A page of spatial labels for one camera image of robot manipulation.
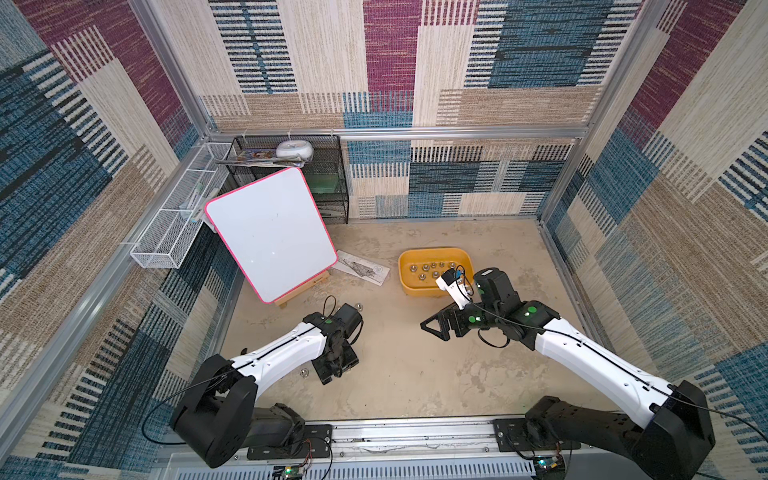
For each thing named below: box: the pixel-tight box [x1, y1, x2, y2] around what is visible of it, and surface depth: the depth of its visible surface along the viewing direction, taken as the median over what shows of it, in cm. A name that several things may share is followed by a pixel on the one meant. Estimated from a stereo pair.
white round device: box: [276, 140, 314, 161], surface depth 91 cm
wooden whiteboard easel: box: [274, 270, 330, 309], surface depth 99 cm
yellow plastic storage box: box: [398, 247, 474, 297], surface depth 107 cm
